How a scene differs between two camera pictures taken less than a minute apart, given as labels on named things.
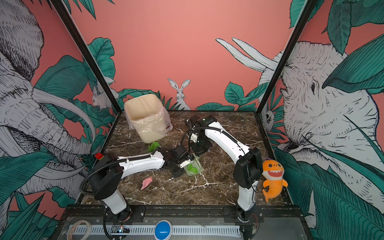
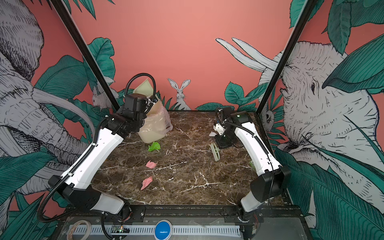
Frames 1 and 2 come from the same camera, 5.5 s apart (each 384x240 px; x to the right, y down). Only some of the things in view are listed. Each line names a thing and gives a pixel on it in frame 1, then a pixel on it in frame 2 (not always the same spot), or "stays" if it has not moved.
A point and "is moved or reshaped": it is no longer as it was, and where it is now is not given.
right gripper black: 197,151 → 221,144
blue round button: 163,230 stays
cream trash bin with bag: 148,118 is moved or reshaped
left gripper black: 177,174 → 123,109
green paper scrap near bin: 153,147 stays
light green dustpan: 194,167 → 144,88
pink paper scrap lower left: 146,182 stays
